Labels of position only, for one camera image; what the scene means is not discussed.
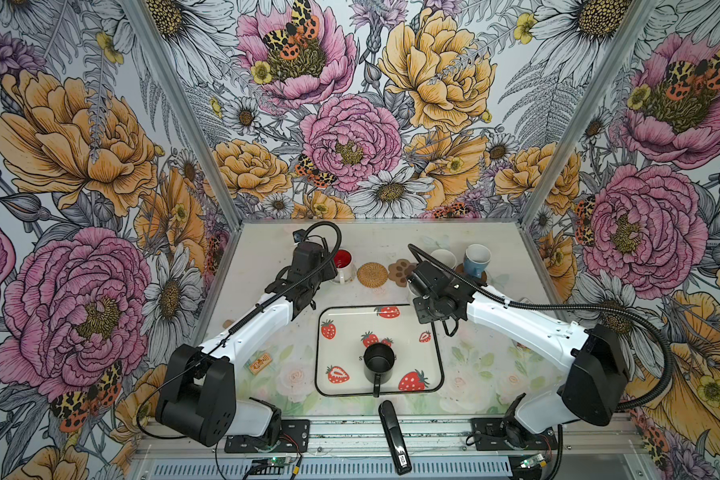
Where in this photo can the black mug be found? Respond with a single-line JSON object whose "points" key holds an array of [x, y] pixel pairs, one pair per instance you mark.
{"points": [[379, 360]]}

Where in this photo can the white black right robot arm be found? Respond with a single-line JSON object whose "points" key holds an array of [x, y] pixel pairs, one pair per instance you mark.
{"points": [[591, 358]]}

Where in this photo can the strawberry print serving tray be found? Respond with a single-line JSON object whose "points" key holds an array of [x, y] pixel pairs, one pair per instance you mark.
{"points": [[343, 335]]}

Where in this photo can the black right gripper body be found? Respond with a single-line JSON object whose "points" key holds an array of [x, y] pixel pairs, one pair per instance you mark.
{"points": [[428, 311]]}

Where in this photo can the tan wicker coaster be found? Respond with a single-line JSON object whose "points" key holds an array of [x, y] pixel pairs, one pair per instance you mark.
{"points": [[372, 275]]}

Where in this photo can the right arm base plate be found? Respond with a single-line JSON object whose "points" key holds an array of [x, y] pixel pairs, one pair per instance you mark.
{"points": [[499, 434]]}

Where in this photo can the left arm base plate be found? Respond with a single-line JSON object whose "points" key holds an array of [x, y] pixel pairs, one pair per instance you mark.
{"points": [[293, 439]]}

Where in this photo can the red mug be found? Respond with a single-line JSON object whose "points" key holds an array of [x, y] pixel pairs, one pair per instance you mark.
{"points": [[345, 268]]}

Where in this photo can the aluminium front rail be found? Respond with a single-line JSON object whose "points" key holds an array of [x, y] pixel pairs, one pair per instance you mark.
{"points": [[441, 435]]}

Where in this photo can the glossy dark brown coaster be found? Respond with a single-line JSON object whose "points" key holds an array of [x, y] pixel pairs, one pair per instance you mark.
{"points": [[481, 279]]}

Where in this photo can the brown paw shaped coaster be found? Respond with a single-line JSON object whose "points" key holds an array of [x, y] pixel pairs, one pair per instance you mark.
{"points": [[400, 271]]}

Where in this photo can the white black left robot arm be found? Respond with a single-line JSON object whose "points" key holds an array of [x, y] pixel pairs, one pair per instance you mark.
{"points": [[198, 398]]}

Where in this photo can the white blue mug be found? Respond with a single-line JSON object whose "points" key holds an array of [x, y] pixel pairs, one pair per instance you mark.
{"points": [[476, 259]]}

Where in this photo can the small wooden block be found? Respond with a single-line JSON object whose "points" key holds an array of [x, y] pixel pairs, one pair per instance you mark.
{"points": [[259, 363]]}

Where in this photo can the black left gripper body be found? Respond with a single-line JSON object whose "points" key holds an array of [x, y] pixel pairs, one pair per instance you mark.
{"points": [[327, 272]]}

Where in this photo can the black stapler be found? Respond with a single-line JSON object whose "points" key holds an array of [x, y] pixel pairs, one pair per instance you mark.
{"points": [[395, 438]]}

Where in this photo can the white purple mug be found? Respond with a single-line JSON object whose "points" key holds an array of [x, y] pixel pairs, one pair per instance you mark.
{"points": [[446, 257]]}

